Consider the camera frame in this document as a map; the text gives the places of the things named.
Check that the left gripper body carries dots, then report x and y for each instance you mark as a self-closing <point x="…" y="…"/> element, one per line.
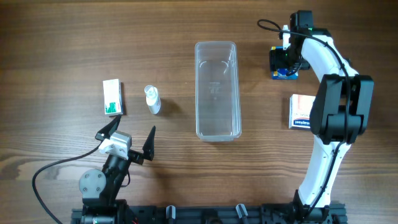
<point x="133" y="154"/>

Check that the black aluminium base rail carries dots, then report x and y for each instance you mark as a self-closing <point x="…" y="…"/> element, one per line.
<point x="265" y="214"/>

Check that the small white spray bottle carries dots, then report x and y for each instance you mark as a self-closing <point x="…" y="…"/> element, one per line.
<point x="152" y="99"/>

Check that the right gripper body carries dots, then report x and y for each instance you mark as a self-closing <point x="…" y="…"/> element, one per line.
<point x="286" y="59"/>

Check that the white green medicine box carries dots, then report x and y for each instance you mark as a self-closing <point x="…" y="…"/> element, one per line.
<point x="112" y="97"/>

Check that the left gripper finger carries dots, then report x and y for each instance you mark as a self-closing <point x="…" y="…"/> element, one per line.
<point x="109" y="129"/>
<point x="148" y="147"/>

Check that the blue yellow VapoDrops box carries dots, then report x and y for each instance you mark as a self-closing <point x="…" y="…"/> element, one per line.
<point x="282" y="75"/>

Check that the clear plastic container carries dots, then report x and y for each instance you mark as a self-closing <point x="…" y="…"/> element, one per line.
<point x="217" y="98"/>

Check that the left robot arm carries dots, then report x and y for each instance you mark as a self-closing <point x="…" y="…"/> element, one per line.
<point x="100" y="188"/>

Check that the white Hansaplast box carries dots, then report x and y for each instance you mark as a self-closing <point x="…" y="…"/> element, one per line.
<point x="299" y="111"/>

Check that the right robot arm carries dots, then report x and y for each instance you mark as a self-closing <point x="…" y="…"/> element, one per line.
<point x="339" y="114"/>

